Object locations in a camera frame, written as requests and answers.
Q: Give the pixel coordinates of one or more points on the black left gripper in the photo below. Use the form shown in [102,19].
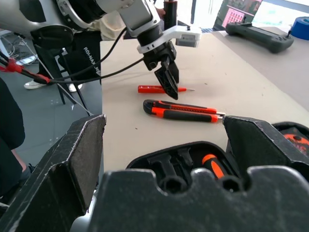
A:
[159,54]

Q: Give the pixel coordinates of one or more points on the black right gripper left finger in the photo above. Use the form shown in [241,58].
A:
[72,154]

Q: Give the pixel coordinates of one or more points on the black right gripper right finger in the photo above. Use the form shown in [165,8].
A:
[256,145]

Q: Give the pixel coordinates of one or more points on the black plastic tool case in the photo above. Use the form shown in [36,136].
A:
[140,161]

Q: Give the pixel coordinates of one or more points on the red test pen screwdriver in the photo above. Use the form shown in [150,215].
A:
[147,89]

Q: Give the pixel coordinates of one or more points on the orange black utility knife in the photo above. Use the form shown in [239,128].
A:
[183,116]

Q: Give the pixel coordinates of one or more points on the orange black tape measure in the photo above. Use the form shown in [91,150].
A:
[297,142]

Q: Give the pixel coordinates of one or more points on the black folding chair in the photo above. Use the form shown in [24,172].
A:
[61,94]

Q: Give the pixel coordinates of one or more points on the person in dark clothes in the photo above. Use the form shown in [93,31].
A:
[9,116]

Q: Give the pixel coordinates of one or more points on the person in cream top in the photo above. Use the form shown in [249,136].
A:
[84,55]

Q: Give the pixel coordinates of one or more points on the open laptop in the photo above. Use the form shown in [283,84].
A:
[236,14]

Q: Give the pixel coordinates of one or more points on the dark grey remote controller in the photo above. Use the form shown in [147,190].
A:
[260,36]

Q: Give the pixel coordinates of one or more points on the blue tape roll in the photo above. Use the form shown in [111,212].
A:
[301,27]

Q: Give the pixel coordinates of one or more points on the silver robot torso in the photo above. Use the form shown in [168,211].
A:
[29,17]

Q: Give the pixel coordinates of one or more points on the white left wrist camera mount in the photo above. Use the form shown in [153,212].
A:
[183,32]

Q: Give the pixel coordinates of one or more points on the black upright post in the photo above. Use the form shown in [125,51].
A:
[170,17]

